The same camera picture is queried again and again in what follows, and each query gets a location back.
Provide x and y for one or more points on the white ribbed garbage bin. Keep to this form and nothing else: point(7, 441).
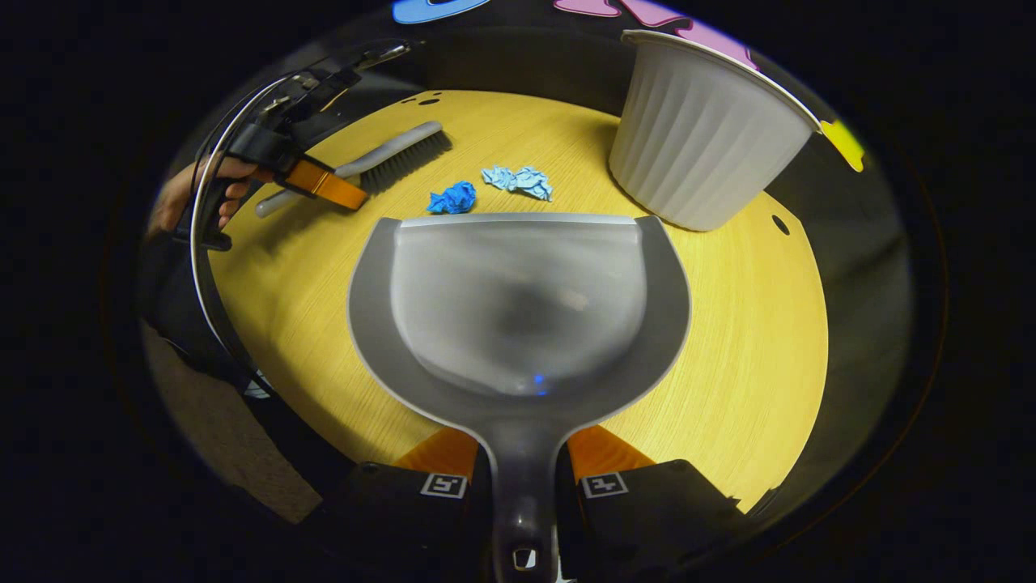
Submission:
point(704, 138)

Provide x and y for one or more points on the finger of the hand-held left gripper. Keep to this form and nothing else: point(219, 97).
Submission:
point(332, 188)

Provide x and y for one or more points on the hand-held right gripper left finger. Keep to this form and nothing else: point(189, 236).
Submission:
point(405, 518)

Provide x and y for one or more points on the light blue paper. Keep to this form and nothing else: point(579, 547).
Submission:
point(534, 184)
point(498, 177)

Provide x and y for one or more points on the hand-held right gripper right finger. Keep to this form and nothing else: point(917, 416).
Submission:
point(647, 518)

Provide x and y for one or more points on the dark blue paper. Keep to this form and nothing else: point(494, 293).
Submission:
point(453, 198)

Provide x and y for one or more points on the grey plastic dustpan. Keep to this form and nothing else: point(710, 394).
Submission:
point(518, 308)

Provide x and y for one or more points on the small grey broom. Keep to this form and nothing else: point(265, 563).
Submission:
point(396, 158)

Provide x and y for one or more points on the black backdrop cloth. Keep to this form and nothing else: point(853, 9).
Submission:
point(502, 57)

